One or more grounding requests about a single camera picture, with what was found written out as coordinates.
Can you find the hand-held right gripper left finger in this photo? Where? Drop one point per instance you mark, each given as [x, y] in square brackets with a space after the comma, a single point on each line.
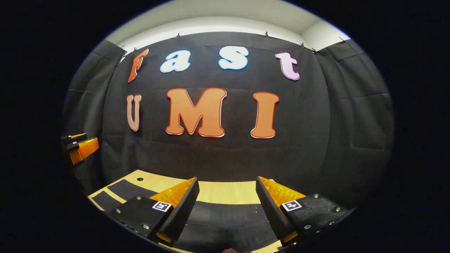
[182, 207]

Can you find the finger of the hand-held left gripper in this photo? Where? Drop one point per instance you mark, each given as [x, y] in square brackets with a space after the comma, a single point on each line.
[72, 137]
[86, 147]

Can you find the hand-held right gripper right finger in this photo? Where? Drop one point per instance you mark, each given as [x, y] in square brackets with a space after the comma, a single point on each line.
[270, 207]

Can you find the dark grey jeans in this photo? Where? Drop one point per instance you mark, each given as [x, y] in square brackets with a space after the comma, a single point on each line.
[225, 225]

